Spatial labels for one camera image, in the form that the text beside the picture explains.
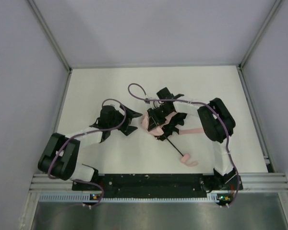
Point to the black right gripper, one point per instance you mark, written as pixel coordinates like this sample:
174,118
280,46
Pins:
157,120

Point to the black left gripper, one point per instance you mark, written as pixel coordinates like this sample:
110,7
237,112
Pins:
124,119

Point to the pink and black folding umbrella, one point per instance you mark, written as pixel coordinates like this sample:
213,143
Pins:
158,131

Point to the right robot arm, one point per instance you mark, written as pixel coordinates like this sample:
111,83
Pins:
216,120

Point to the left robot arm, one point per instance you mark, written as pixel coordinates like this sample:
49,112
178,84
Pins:
60,156

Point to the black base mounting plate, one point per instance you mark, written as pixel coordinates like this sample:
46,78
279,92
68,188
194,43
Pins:
164,185

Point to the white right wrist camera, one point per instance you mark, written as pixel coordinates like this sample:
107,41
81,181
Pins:
150,99

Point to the grey slotted cable duct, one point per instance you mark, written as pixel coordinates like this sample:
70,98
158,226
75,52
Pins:
79,197

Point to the aluminium frame post right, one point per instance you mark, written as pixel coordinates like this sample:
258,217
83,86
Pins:
259,35

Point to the aluminium frame post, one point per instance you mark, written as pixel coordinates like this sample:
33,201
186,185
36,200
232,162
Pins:
259,35
48,34

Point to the aluminium frame post left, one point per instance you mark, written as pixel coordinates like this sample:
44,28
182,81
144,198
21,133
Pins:
48,34

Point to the aluminium frame rail front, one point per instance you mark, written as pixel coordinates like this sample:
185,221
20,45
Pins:
251,182

